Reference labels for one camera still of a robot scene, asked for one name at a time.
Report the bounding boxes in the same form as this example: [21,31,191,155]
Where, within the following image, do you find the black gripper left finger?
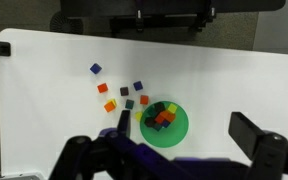
[99,109,132,141]

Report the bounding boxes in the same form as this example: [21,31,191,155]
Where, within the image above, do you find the yellow block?
[134,111,144,122]
[167,103,179,114]
[106,98,118,108]

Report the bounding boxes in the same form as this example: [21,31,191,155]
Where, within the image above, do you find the red block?
[154,114,166,125]

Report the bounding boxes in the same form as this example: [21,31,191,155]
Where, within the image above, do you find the dark brown block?
[144,116,157,128]
[119,86,130,97]

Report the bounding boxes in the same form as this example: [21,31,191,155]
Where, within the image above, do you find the purple block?
[132,80,144,92]
[160,119,171,129]
[89,62,103,75]

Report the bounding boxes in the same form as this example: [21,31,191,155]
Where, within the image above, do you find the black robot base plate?
[59,0,287,18]

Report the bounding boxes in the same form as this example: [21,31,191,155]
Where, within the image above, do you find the orange block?
[103,101,116,113]
[159,110,177,123]

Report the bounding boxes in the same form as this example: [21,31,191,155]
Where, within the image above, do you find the black round ribbed object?
[49,10,84,34]

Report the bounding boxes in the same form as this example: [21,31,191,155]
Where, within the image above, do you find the black block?
[153,102,166,114]

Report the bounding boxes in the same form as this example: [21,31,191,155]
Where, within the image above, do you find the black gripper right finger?
[228,111,288,168]

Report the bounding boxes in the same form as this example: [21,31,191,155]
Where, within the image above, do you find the green plastic bowl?
[139,100,190,148]

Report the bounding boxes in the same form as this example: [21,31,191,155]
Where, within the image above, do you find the red-orange block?
[139,94,150,106]
[96,82,109,94]

